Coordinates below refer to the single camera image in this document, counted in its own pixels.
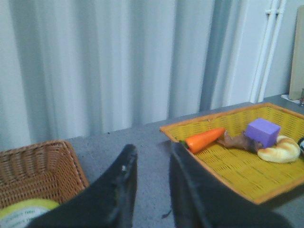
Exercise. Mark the yellow woven basket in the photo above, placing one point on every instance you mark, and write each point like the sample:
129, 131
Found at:
246, 174

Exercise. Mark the toy bread croissant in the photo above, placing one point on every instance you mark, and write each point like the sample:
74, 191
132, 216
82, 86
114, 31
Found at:
284, 151

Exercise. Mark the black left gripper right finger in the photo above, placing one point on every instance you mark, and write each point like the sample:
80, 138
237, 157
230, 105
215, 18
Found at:
199, 200

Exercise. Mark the purple foam block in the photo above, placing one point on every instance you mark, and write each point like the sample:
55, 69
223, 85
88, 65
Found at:
263, 131

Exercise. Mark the orange toy carrot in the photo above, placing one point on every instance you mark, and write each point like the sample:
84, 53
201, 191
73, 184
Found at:
198, 142

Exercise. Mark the brown dried root piece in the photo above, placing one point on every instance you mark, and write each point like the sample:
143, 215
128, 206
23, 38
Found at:
240, 141

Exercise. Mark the brown wicker basket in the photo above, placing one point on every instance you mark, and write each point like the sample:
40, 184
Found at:
45, 170

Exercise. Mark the black and white object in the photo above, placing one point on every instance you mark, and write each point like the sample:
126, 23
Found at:
301, 145

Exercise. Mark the white curtain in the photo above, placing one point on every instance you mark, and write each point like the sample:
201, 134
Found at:
73, 68

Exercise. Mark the white wall pipe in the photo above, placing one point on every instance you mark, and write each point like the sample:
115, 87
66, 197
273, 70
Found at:
274, 16

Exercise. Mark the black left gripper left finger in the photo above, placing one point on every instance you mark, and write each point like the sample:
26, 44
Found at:
106, 203

